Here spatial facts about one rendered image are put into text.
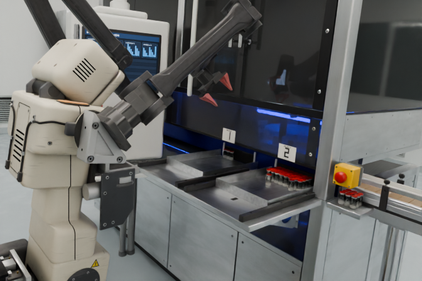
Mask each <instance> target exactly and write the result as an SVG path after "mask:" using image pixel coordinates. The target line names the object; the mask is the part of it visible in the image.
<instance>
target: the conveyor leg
mask: <svg viewBox="0 0 422 281"><path fill-rule="evenodd" d="M379 222H381V223H384V224H386V225H388V227H387V234H386V240H385V245H384V251H383V256H382V262H381V269H380V273H379V280H378V281H394V276H395V272H396V265H397V262H398V255H399V249H400V245H401V238H402V234H403V231H405V230H404V229H401V228H398V227H396V226H393V225H390V224H388V223H385V222H383V221H380V220H379Z"/></svg>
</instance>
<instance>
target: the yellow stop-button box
mask: <svg viewBox="0 0 422 281"><path fill-rule="evenodd" d="M340 171H342V172H344V173H345V174H346V176H347V180H346V182H344V183H338V182H336V180H335V178H334V176H335V173H336V172H340ZM362 171H363V167H362V166H357V165H355V164H351V163H347V162H343V163H340V164H336V165H335V170H334V175H333V183H334V184H338V185H340V186H343V187H346V188H349V189H352V188H355V187H357V186H360V183H361V179H362Z"/></svg>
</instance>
